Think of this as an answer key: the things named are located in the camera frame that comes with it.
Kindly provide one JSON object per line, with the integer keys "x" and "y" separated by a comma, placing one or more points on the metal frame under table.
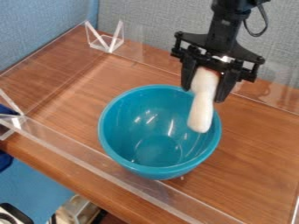
{"x": 76, "y": 211}

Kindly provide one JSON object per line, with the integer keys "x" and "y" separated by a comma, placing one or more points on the black object bottom left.
{"x": 12, "y": 216}

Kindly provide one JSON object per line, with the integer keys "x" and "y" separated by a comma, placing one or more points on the white toy mushroom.
{"x": 203, "y": 86}

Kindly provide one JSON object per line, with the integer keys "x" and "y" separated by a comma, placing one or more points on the blue plastic bowl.
{"x": 144, "y": 135}

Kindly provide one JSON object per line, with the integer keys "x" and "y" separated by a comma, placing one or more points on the clear acrylic front barrier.
{"x": 152, "y": 190}

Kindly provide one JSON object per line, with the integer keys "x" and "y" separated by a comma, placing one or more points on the clear acrylic back barrier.
{"x": 148, "y": 47}

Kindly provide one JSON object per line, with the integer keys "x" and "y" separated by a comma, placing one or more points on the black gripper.
{"x": 236, "y": 62}

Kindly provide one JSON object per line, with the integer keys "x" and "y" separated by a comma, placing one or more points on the clear acrylic corner bracket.
{"x": 104, "y": 42}

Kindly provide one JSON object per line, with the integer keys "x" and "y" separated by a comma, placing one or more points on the clear acrylic barrier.
{"x": 148, "y": 47}
{"x": 152, "y": 190}

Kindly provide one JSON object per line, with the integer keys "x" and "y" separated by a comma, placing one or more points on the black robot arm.
{"x": 231, "y": 14}

